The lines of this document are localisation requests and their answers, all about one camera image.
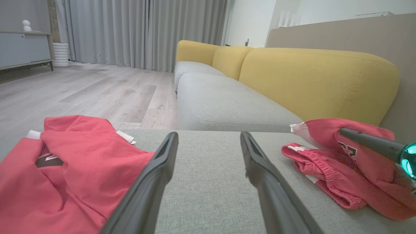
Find red Bulls shorts white stripe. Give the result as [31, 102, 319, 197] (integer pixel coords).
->
[281, 118, 416, 221]

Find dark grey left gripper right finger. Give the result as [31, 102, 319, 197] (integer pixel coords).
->
[240, 131, 325, 234]

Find narrow yellow sofa backrest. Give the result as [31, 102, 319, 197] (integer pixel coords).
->
[212, 45, 254, 81]

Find white ribbed cylinder vase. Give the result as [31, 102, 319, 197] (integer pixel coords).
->
[52, 42, 71, 68]

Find white air vent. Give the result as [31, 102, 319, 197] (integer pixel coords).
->
[354, 11, 394, 17]

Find grey wooden sideboard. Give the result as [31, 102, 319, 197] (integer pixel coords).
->
[0, 30, 55, 72]

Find wide yellow sofa backrest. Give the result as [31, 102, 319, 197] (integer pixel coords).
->
[239, 48, 400, 126]

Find white upright decor pieces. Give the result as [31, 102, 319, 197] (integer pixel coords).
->
[279, 10, 301, 28]

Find large grey sofa seat cushion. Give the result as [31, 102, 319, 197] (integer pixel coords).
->
[0, 129, 416, 234]

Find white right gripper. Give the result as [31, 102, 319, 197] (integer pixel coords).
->
[339, 127, 416, 182]

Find small grey sofa seat cushion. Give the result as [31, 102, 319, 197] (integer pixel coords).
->
[174, 61, 226, 91]

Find grey curtain panel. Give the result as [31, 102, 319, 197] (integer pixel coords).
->
[55, 0, 150, 70]
[148, 0, 228, 72]

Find red Bulls jersey white sleeves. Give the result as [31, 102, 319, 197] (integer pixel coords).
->
[0, 115, 155, 234]

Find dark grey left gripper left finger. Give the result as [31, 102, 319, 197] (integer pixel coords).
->
[99, 131, 179, 234]

